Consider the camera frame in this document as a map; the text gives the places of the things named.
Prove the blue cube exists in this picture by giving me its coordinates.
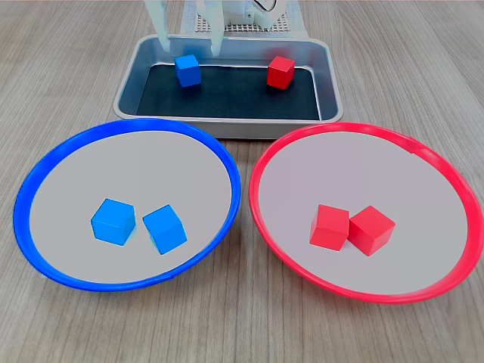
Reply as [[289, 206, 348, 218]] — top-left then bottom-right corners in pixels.
[[90, 198, 137, 247], [142, 203, 188, 256], [174, 54, 201, 88]]

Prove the black cable loop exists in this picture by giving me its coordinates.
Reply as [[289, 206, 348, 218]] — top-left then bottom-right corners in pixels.
[[251, 0, 279, 13]]

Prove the red-rimmed white plate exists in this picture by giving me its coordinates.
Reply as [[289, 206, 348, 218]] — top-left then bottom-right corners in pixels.
[[248, 121, 484, 306]]

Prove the black tray mat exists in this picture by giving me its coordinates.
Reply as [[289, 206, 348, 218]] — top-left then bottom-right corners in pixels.
[[135, 63, 321, 121]]

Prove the red cube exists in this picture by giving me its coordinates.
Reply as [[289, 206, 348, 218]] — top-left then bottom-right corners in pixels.
[[266, 55, 296, 90], [309, 203, 351, 251], [348, 205, 397, 258]]

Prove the pale perforated base plate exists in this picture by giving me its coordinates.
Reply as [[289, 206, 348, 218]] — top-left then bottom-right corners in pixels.
[[193, 11, 293, 34]]

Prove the blue-rimmed white plate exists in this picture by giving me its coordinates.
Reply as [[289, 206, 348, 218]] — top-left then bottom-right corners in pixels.
[[13, 117, 242, 293]]

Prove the steel tray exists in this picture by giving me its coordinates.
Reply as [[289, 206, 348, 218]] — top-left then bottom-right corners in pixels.
[[113, 34, 344, 140]]

